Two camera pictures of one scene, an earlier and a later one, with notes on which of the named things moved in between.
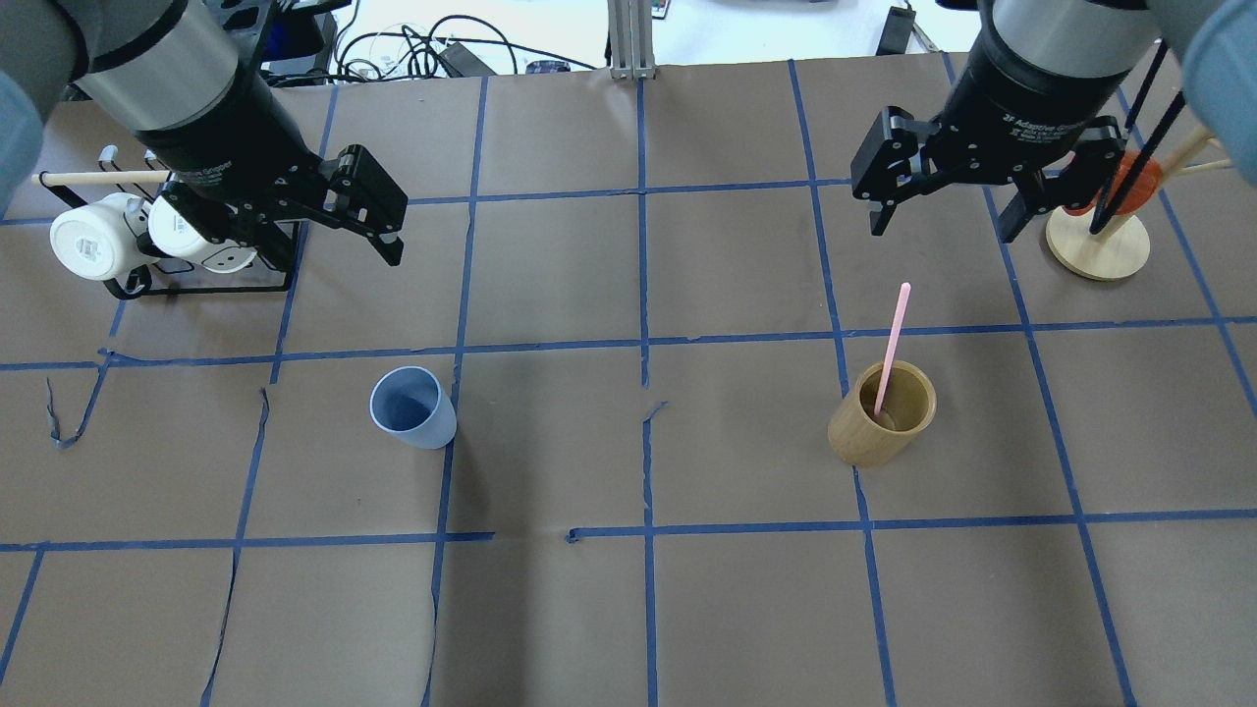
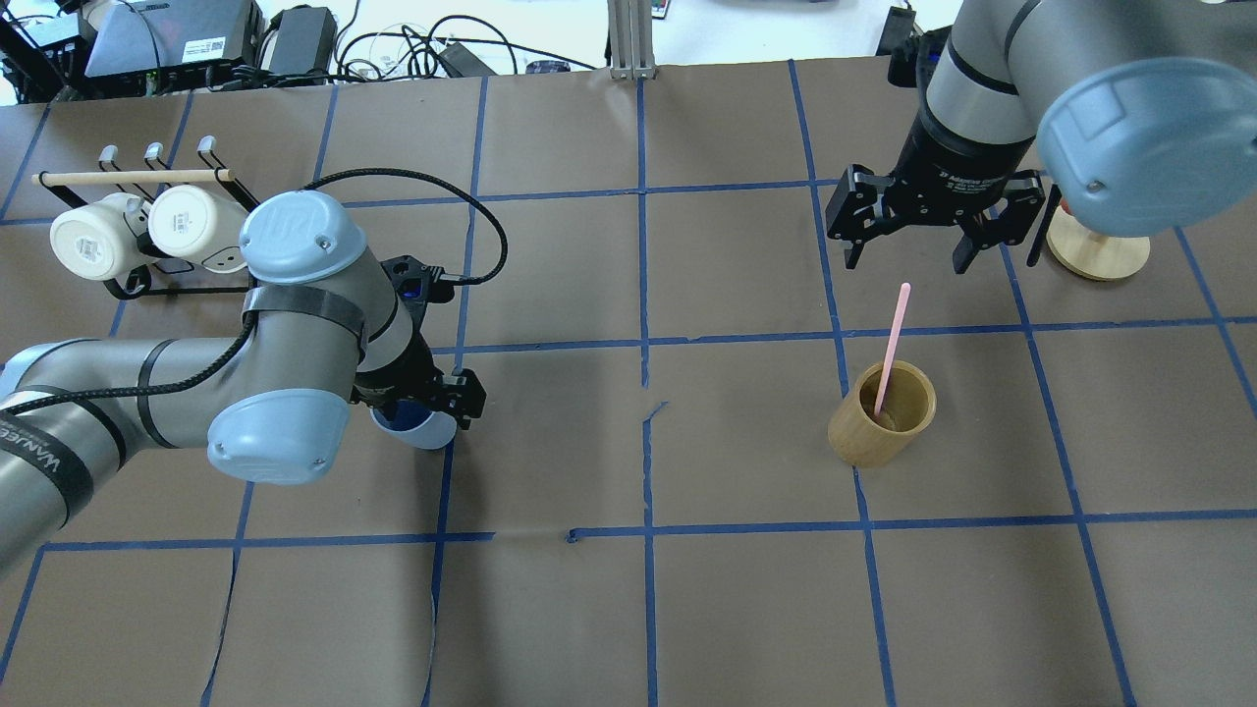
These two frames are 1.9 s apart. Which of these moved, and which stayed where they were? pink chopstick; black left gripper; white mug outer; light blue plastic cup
Moved: black left gripper
Stayed: white mug outer; pink chopstick; light blue plastic cup
